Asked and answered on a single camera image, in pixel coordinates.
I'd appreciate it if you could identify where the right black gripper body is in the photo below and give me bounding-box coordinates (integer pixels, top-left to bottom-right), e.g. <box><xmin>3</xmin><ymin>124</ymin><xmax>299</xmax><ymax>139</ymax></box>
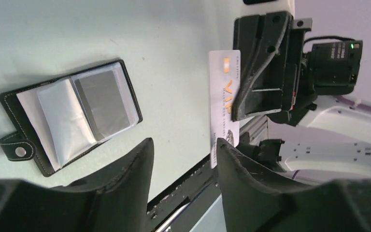
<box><xmin>267</xmin><ymin>18</ymin><xmax>363</xmax><ymax>126</ymax></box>

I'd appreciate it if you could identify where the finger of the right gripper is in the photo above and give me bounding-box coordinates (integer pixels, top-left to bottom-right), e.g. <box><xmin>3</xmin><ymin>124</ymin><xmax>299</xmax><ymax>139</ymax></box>
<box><xmin>231</xmin><ymin>11</ymin><xmax>292</xmax><ymax>121</ymax></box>

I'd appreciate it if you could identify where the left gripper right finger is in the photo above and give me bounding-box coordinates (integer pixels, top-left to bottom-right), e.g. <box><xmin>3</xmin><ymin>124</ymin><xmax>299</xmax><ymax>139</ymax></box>
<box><xmin>216</xmin><ymin>138</ymin><xmax>371</xmax><ymax>232</ymax></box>

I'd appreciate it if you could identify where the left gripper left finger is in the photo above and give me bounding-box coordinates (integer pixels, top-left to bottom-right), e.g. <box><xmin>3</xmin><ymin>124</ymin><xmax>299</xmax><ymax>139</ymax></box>
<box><xmin>0</xmin><ymin>138</ymin><xmax>154</xmax><ymax>232</ymax></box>

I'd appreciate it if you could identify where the thin white credit card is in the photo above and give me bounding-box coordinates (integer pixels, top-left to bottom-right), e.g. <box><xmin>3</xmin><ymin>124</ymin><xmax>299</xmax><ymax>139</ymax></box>
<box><xmin>209</xmin><ymin>50</ymin><xmax>241</xmax><ymax>169</ymax></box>

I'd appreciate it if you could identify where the black leather card holder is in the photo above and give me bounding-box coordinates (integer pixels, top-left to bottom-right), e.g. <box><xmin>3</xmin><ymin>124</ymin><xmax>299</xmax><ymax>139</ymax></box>
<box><xmin>0</xmin><ymin>59</ymin><xmax>143</xmax><ymax>177</ymax></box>

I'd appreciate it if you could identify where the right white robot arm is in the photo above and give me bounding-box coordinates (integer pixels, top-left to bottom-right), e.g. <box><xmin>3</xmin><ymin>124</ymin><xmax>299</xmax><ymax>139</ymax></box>
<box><xmin>231</xmin><ymin>11</ymin><xmax>371</xmax><ymax>177</ymax></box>

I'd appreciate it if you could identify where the grey card in holder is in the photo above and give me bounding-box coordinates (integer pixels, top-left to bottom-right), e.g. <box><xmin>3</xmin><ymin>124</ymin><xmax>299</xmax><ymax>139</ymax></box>
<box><xmin>73</xmin><ymin>70</ymin><xmax>131</xmax><ymax>141</ymax></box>

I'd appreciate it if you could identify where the aluminium frame rail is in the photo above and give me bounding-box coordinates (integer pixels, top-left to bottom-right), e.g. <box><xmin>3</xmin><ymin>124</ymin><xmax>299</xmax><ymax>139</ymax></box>
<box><xmin>239</xmin><ymin>116</ymin><xmax>269</xmax><ymax>145</ymax></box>

